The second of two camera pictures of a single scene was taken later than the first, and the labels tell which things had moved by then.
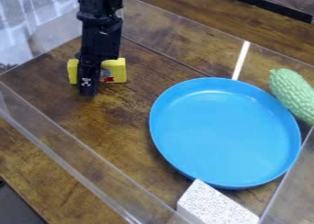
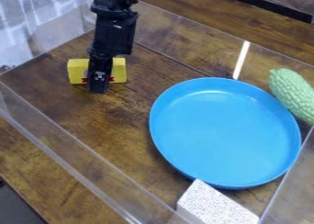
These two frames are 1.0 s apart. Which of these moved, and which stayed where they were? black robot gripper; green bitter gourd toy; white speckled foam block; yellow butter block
Moved: black robot gripper
Stayed: yellow butter block; green bitter gourd toy; white speckled foam block
